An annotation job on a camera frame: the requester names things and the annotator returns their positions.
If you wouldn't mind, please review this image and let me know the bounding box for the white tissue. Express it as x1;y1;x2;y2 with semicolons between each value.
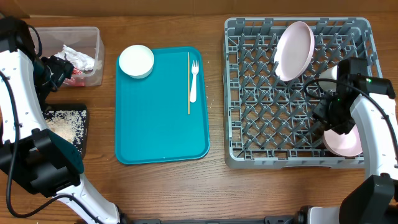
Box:
55;45;103;71

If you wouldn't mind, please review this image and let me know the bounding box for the red snack wrapper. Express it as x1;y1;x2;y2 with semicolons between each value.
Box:
63;68;85;86

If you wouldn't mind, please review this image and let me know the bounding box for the pink bowl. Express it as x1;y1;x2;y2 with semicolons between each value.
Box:
323;125;363;157

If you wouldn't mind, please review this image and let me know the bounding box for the white upside-down cup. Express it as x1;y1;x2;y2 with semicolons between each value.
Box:
318;65;340;93

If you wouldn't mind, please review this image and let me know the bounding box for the food scraps pile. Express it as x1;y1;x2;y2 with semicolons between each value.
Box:
44;110;87;147

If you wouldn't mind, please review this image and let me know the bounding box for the pink plate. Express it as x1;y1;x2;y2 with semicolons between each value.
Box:
274;21;315;82

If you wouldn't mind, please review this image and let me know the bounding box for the white bowl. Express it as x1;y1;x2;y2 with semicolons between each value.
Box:
119;45;155;79

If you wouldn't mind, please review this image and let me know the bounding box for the wooden chopstick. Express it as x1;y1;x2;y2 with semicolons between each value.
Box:
187;52;191;115

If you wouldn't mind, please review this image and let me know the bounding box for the white plastic fork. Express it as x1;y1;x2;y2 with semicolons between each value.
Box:
190;60;199;103

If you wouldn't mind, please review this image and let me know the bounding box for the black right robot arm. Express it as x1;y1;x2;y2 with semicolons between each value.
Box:
295;57;397;223

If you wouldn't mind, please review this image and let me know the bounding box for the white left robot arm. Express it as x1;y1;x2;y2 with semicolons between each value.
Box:
1;17;128;223

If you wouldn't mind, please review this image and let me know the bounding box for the black waste tray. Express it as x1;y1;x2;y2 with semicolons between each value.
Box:
43;104;90;158

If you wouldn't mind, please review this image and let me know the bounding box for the grey dishwasher rack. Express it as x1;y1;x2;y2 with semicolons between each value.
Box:
223;17;383;169

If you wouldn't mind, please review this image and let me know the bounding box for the clear plastic bin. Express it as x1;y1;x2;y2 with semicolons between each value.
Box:
30;27;104;86

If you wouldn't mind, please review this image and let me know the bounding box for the teal serving tray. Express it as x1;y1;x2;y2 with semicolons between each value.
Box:
114;47;210;165

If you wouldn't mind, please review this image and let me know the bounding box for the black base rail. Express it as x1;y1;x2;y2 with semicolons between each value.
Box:
131;215;294;224

